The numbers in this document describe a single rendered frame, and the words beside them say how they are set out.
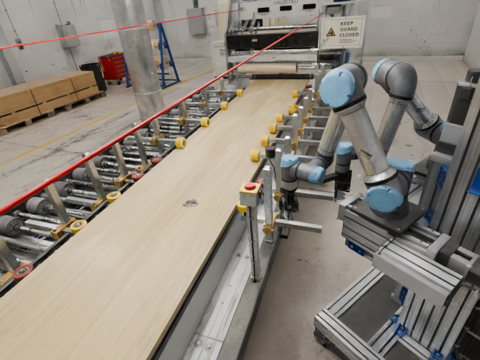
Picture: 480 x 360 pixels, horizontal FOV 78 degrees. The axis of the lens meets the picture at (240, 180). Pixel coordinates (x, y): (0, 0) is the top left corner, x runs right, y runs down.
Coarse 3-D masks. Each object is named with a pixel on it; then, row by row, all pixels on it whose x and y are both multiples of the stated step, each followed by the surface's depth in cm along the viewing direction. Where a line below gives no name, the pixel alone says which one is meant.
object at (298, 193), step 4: (272, 188) 178; (272, 192) 179; (296, 192) 173; (300, 192) 172; (304, 192) 172; (308, 192) 172; (312, 192) 171; (316, 192) 171; (320, 192) 171; (304, 196) 173; (308, 196) 172; (312, 196) 171; (316, 196) 170; (320, 196) 169; (324, 196) 168; (328, 196) 168; (332, 196) 167; (332, 200) 168
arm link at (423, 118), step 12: (384, 60) 134; (372, 72) 138; (384, 72) 129; (384, 84) 132; (420, 96) 140; (408, 108) 142; (420, 108) 141; (420, 120) 146; (432, 120) 145; (420, 132) 152
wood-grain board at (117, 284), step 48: (240, 96) 340; (288, 96) 325; (192, 144) 233; (240, 144) 226; (144, 192) 178; (192, 192) 174; (96, 240) 144; (144, 240) 141; (192, 240) 138; (48, 288) 120; (96, 288) 118; (144, 288) 117; (0, 336) 103; (48, 336) 102; (96, 336) 101; (144, 336) 99
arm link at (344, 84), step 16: (352, 64) 100; (336, 80) 94; (352, 80) 93; (336, 96) 96; (352, 96) 96; (336, 112) 101; (352, 112) 98; (352, 128) 101; (368, 128) 99; (368, 144) 100; (368, 160) 102; (384, 160) 102; (368, 176) 106; (384, 176) 102; (400, 176) 107; (368, 192) 105; (384, 192) 101; (400, 192) 102; (384, 208) 105
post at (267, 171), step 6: (264, 168) 138; (270, 168) 138; (264, 174) 139; (270, 174) 138; (264, 180) 140; (270, 180) 140; (264, 186) 142; (270, 186) 141; (264, 192) 144; (270, 192) 143; (264, 198) 146; (270, 198) 145; (264, 204) 148; (270, 204) 147; (264, 210) 150; (270, 210) 149; (270, 216) 151; (270, 222) 153; (270, 234) 157; (270, 240) 160
